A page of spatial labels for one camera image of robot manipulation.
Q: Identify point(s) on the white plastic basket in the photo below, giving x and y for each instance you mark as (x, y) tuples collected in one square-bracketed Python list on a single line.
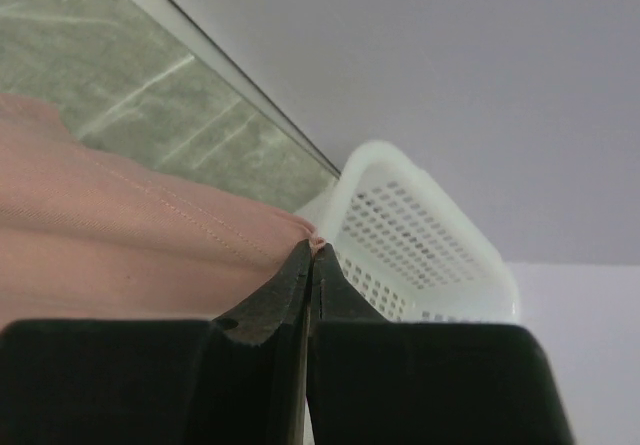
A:
[(406, 246)]

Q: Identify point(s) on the aluminium frame rail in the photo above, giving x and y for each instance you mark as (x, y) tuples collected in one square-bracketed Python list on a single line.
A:
[(169, 15)]

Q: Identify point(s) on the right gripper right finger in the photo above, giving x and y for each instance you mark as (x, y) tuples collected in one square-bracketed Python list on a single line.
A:
[(373, 381)]

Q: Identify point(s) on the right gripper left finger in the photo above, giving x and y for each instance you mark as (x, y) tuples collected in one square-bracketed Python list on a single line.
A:
[(235, 379)]

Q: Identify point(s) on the pink printed t shirt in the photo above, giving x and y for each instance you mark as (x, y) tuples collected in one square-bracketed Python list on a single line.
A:
[(90, 234)]

